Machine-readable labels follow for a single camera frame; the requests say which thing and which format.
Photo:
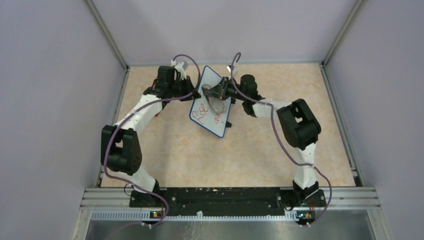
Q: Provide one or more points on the grey transparent eraser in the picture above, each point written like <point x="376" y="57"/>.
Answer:
<point x="217" y="105"/>

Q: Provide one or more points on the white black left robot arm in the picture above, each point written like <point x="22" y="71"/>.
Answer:
<point x="120" y="145"/>

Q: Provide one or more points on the blue framed whiteboard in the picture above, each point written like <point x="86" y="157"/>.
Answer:
<point x="202" y="113"/>

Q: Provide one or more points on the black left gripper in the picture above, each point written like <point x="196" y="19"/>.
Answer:
<point x="187" y="82"/>

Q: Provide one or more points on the white cable duct strip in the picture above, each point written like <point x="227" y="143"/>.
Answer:
<point x="153" y="216"/>

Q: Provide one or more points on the aluminium front rail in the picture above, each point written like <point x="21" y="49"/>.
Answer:
<point x="343" y="198"/>

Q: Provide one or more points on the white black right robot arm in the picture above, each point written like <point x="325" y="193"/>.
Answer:
<point x="299" y="126"/>

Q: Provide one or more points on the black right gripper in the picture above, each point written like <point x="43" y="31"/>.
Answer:
<point x="216" y="91"/>

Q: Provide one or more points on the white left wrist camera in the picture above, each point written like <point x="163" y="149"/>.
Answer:
<point x="180" y="69"/>

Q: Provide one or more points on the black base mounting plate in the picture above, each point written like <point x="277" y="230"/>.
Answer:
<point x="227" y="201"/>

